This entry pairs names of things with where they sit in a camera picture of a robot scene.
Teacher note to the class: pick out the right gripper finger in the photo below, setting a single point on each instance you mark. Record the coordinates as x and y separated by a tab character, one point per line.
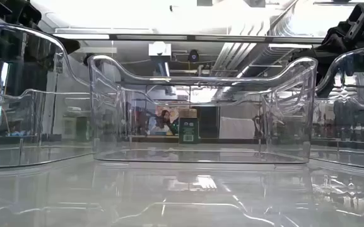
309	56

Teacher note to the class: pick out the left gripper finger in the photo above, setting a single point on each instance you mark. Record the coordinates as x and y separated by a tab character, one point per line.
69	45

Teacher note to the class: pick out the clear plastic bin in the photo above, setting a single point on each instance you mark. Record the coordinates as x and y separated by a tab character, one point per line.
200	156
352	126
17	94

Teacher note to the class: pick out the grey overhead crossbar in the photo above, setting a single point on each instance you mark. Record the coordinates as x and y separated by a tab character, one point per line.
169	38

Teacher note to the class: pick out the white background board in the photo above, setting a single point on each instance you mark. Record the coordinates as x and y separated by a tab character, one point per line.
237	127

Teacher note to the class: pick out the colourful printed box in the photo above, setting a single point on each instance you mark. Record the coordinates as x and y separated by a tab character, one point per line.
166	119

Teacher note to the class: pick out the silver ventilation duct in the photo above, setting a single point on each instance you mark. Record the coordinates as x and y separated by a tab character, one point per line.
232	53

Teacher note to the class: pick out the white ceiling camera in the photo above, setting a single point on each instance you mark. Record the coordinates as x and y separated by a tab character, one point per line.
159	48

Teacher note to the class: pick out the black ceiling camera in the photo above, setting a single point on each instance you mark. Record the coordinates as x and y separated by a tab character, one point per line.
193	56

